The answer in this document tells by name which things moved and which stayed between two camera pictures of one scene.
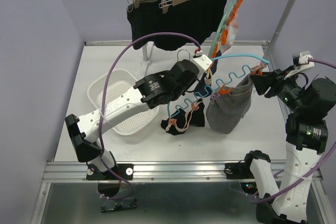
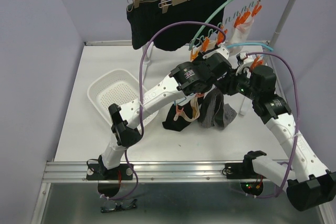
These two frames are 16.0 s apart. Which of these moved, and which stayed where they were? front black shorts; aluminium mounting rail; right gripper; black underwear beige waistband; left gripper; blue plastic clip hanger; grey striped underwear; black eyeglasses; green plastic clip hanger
Moved: right gripper; green plastic clip hanger; blue plastic clip hanger; black underwear beige waistband; grey striped underwear; left gripper
Stayed: black eyeglasses; front black shorts; aluminium mounting rail
